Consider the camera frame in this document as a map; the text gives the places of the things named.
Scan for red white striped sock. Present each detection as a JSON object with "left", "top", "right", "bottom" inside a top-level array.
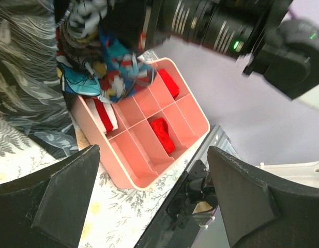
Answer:
[{"left": 85, "top": 98, "right": 118, "bottom": 134}]

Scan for red cloth front compartment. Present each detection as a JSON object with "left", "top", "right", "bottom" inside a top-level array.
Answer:
[{"left": 150, "top": 117, "right": 176, "bottom": 154}]

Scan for dark leaf print shorts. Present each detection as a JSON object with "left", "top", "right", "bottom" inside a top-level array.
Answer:
[{"left": 0, "top": 1, "right": 78, "bottom": 159}]

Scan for left gripper left finger pad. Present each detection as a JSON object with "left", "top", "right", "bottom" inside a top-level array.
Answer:
[{"left": 0, "top": 145, "right": 100, "bottom": 247}]

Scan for colourful comic print shorts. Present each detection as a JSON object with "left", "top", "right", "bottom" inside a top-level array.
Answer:
[{"left": 54, "top": 1, "right": 157, "bottom": 103}]

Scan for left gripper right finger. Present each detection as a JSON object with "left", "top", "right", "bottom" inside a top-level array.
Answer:
[{"left": 207, "top": 146, "right": 319, "bottom": 247}]

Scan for pink divided organiser tray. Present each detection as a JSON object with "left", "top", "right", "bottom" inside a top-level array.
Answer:
[{"left": 71, "top": 58, "right": 210, "bottom": 190}]

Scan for red folded cloth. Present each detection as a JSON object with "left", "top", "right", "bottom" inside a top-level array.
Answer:
[{"left": 157, "top": 69, "right": 180, "bottom": 99}]

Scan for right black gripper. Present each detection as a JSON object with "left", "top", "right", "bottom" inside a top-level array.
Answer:
[{"left": 139, "top": 1, "right": 292, "bottom": 56}]

